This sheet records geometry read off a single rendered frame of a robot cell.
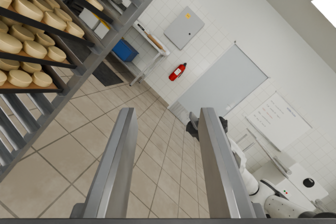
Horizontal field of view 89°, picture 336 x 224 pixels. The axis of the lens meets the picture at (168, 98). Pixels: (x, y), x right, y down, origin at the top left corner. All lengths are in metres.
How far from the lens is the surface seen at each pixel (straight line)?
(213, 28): 4.00
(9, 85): 0.58
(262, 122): 4.38
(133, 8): 0.56
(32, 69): 0.65
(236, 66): 4.05
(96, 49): 0.59
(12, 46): 0.51
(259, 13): 4.27
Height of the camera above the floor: 1.02
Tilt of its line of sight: 12 degrees down
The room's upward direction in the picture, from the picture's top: 45 degrees clockwise
